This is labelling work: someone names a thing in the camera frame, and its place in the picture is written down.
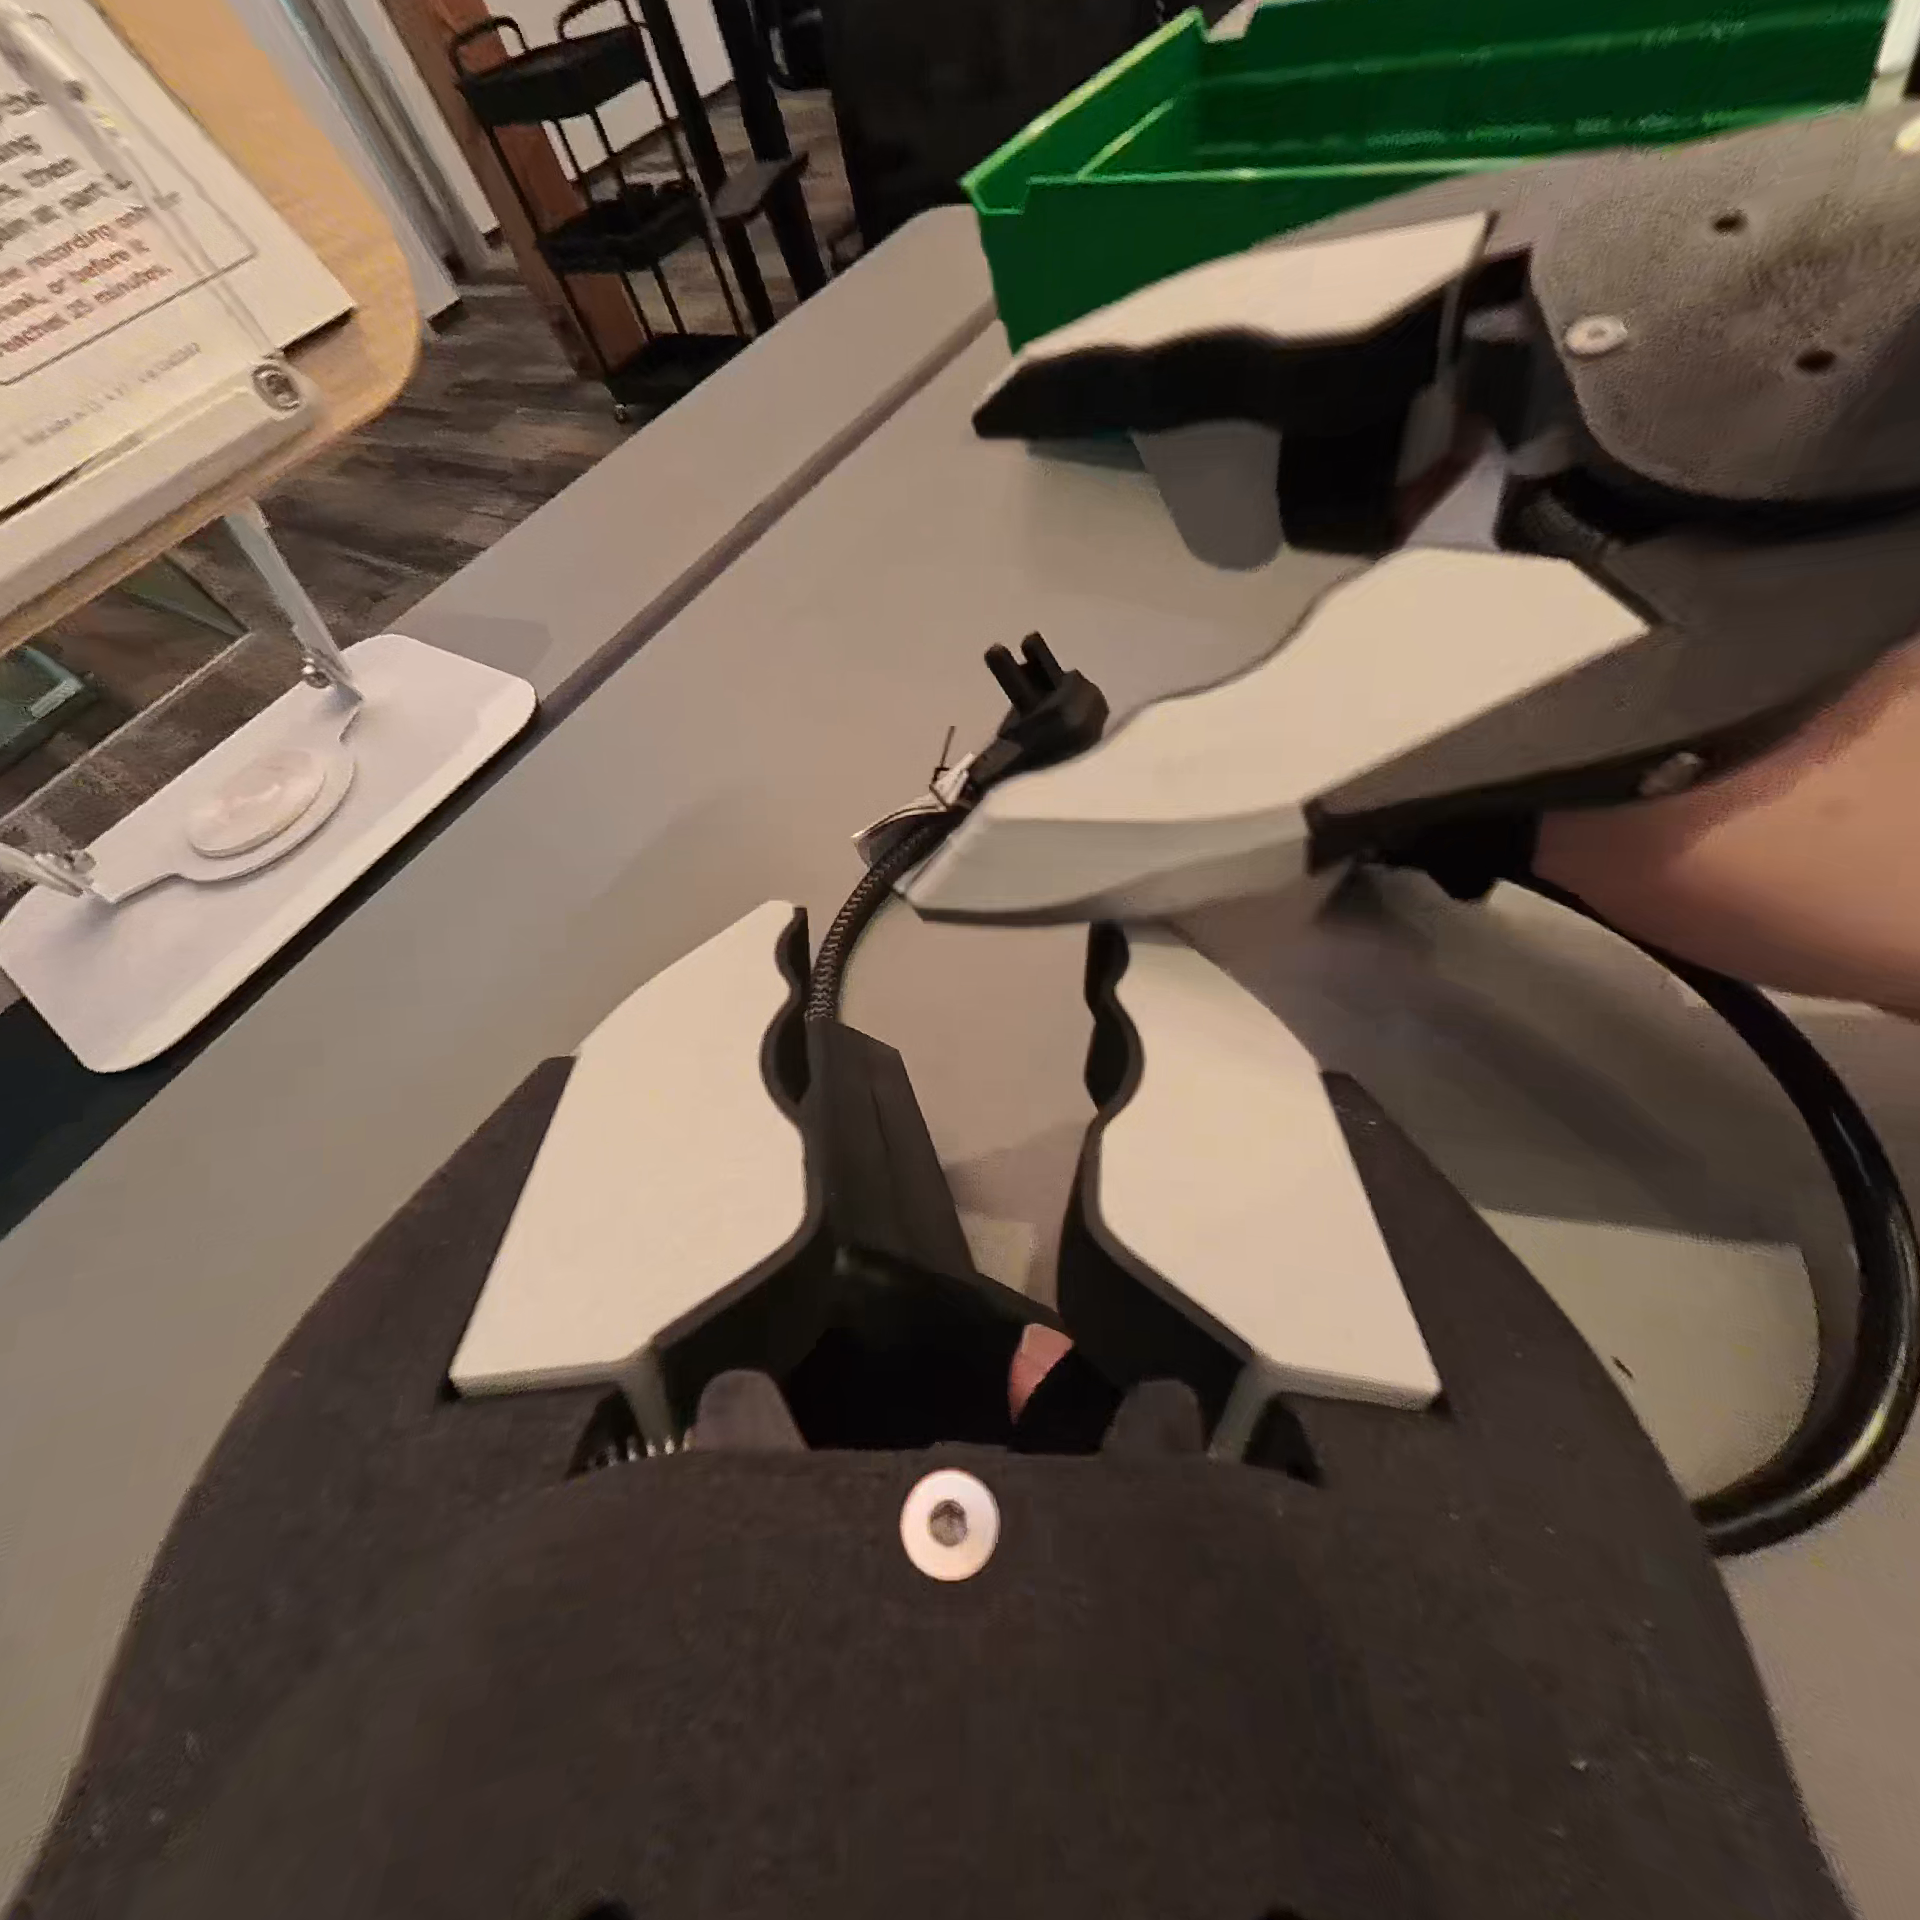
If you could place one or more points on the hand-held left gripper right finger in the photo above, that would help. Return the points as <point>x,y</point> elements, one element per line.
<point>1245,1200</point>

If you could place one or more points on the black metal frame post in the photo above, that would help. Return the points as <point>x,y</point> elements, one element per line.
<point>750,211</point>

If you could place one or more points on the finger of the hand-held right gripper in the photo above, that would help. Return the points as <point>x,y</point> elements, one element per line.
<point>1200,795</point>
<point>1245,292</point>

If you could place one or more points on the person's left hand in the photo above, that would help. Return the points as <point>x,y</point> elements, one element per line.
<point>960,1351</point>

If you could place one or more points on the green plastic bin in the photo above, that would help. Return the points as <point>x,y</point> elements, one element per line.
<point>1140,240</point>

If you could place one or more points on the person's right hand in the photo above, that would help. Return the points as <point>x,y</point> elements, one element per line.
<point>1771,855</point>

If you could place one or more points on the black mesh partition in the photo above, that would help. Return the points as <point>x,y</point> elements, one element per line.
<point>931,104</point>

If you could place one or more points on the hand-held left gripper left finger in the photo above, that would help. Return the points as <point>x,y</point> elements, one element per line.
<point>645,1184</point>

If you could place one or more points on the black power strip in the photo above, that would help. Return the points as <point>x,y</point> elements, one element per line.
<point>884,1155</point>

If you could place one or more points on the black rolling cart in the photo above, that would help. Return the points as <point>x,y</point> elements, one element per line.
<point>631,225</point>

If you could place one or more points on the printed instruction sheet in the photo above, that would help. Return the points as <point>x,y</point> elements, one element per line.
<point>90,225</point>

